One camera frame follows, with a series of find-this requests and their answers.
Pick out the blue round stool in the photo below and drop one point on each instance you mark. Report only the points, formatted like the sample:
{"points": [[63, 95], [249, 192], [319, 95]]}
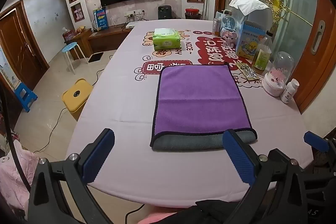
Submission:
{"points": [[69, 48]]}

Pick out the white pill bottle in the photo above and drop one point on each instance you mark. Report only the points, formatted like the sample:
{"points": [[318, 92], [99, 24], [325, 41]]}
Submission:
{"points": [[288, 92]]}

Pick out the blue plastic step stool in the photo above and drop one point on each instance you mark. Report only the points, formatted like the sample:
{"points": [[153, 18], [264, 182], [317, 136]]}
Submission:
{"points": [[25, 95]]}

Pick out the pink printed tablecloth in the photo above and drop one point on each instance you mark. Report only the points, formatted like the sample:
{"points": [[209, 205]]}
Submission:
{"points": [[126, 113]]}

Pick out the snow globe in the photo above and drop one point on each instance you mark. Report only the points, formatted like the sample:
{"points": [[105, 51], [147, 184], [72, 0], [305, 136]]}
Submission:
{"points": [[229, 26]]}

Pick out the white set-top box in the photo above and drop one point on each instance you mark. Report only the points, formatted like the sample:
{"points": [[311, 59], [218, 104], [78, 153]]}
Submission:
{"points": [[132, 25]]}

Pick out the brown wooden door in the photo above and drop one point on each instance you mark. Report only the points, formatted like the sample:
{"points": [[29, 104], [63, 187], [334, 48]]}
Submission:
{"points": [[18, 48]]}

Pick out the green tissue pack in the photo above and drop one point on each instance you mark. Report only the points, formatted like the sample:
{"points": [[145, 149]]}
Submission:
{"points": [[166, 39]]}

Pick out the purple and grey towel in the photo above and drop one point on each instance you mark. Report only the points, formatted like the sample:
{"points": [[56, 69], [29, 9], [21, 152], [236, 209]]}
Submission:
{"points": [[199, 98]]}

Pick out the white covered water dispenser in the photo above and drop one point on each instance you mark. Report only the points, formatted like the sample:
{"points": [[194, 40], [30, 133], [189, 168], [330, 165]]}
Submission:
{"points": [[249, 7]]}

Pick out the pink cloth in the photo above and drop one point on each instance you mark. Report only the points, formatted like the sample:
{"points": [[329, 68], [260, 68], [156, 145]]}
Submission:
{"points": [[13, 174]]}

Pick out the drink can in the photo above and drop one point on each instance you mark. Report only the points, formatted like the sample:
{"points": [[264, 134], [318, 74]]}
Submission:
{"points": [[216, 27]]}

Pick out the glass dome with pink flowers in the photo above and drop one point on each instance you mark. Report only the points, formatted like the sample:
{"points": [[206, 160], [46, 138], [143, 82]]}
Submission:
{"points": [[279, 71]]}

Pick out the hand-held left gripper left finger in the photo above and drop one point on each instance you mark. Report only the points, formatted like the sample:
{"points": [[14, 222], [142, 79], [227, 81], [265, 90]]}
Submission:
{"points": [[99, 153]]}

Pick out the blister pill pack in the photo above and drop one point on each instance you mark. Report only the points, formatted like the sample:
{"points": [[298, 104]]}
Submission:
{"points": [[247, 71]]}

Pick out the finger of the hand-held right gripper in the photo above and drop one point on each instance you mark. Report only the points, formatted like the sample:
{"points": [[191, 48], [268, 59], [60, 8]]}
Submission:
{"points": [[316, 141]]}

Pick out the yellow plastic stool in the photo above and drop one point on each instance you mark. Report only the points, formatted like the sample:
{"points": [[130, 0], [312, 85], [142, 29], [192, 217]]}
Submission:
{"points": [[77, 98]]}

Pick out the black air fryer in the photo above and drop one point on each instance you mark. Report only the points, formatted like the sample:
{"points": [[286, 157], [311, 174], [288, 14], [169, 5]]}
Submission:
{"points": [[165, 12]]}

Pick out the pink cartoon figure card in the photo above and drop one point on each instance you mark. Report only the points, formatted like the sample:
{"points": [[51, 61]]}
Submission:
{"points": [[229, 40]]}

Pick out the wooden television cabinet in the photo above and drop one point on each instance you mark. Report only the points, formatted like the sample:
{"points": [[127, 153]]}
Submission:
{"points": [[105, 39]]}

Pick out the yellow oil bottle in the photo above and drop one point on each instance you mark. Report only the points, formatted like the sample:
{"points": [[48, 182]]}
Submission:
{"points": [[260, 57]]}

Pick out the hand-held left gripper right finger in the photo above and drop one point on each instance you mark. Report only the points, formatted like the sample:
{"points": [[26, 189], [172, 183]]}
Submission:
{"points": [[239, 158]]}

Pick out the blue cartoon carton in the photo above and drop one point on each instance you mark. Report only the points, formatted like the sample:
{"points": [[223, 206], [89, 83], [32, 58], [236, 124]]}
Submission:
{"points": [[249, 41]]}

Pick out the black floor mat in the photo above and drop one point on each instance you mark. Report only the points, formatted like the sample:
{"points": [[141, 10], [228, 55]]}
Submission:
{"points": [[96, 57]]}

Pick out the red snack packet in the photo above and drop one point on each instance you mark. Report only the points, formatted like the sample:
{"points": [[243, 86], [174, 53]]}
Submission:
{"points": [[68, 35]]}

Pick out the blue printed box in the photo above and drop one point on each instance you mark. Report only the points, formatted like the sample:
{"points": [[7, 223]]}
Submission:
{"points": [[101, 19]]}

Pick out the red pot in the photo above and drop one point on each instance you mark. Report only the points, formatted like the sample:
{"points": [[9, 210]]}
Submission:
{"points": [[193, 14]]}

